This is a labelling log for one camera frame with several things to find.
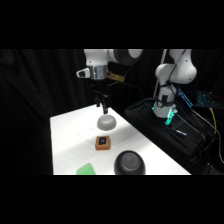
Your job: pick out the black robot stand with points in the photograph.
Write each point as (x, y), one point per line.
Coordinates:
(166, 133)

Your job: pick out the black upturned bowl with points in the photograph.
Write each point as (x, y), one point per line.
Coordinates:
(129, 163)

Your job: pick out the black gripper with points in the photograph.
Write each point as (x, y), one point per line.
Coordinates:
(99, 87)

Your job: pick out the green triangle block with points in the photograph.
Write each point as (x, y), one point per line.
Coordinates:
(86, 169)

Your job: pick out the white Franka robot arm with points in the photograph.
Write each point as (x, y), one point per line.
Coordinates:
(173, 71)

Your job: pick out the grey upturned bowl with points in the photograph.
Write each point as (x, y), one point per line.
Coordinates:
(106, 122)

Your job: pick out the orange block with blue face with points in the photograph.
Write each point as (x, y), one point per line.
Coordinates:
(103, 143)

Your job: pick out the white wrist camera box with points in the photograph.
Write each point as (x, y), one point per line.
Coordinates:
(83, 73)

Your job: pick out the black curtain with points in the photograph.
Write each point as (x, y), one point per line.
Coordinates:
(36, 110)

